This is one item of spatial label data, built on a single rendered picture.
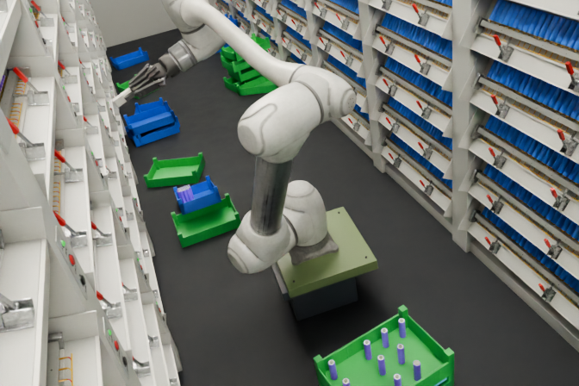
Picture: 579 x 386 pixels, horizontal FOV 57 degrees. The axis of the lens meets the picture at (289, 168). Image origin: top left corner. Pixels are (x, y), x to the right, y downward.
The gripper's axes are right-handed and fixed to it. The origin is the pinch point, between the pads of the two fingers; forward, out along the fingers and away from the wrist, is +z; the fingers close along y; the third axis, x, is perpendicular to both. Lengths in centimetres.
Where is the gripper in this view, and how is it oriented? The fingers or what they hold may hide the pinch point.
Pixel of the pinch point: (123, 97)
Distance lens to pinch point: 181.1
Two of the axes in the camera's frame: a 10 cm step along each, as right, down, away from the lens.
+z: -7.9, 6.0, -1.5
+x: -2.9, -5.7, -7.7
